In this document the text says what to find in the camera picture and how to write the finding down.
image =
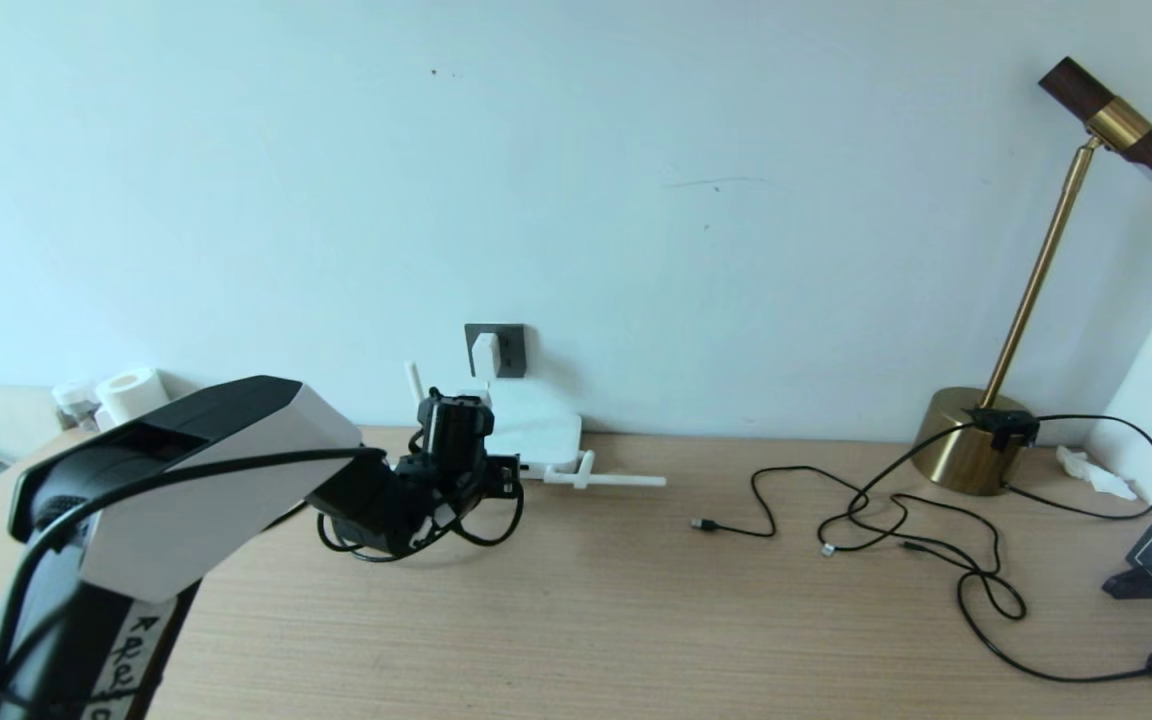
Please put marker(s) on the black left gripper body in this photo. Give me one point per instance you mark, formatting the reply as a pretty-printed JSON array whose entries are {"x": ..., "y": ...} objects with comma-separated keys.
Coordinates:
[{"x": 456, "y": 440}]

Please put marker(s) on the white power adapter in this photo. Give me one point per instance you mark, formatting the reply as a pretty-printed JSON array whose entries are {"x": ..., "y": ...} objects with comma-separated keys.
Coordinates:
[{"x": 485, "y": 355}]

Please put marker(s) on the white router with antennas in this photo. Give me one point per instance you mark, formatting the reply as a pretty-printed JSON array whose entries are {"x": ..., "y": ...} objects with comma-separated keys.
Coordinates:
[{"x": 536, "y": 420}]

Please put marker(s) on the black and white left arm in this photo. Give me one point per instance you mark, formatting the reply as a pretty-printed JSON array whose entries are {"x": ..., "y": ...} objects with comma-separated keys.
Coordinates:
[{"x": 196, "y": 490}]

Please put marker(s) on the white toilet paper roll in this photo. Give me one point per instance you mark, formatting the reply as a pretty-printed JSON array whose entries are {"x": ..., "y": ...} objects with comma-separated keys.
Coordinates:
[{"x": 134, "y": 392}]

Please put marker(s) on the brass desk lamp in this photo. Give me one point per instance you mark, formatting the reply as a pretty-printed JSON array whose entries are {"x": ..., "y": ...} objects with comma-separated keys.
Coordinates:
[{"x": 956, "y": 450}]

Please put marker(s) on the crumpled white tissue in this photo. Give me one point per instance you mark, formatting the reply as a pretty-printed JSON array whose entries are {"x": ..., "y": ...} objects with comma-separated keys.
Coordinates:
[{"x": 1096, "y": 472}]

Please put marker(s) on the grey wall socket plate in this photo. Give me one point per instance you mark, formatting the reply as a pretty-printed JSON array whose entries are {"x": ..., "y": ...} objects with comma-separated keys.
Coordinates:
[{"x": 514, "y": 350}]

